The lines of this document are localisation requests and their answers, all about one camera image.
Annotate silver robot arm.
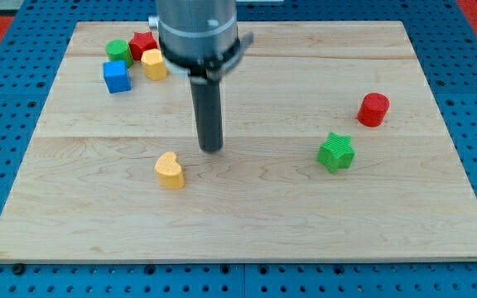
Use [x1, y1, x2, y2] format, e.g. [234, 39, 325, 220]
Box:
[156, 0, 254, 153]

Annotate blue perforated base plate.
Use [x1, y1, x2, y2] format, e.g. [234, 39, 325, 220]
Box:
[0, 1, 477, 297]

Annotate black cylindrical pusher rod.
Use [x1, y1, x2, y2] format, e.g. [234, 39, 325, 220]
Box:
[190, 77, 223, 152]

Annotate yellow hexagon block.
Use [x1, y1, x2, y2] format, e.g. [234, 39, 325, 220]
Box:
[141, 49, 168, 80]

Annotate red star block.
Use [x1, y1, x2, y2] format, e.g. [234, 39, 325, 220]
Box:
[128, 31, 158, 60]

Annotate red cylinder block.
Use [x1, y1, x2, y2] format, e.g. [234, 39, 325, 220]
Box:
[357, 93, 390, 127]

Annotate yellow heart block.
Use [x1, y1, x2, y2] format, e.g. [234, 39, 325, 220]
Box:
[154, 151, 185, 190]

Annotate green star block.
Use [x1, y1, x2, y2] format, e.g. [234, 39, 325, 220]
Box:
[316, 132, 355, 173]

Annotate green cylinder block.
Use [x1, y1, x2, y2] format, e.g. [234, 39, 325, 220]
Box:
[105, 39, 133, 68]

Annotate blue cube block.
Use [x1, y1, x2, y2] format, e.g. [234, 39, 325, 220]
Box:
[103, 60, 132, 94]

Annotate wooden board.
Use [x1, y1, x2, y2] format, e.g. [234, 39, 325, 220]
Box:
[0, 21, 477, 264]

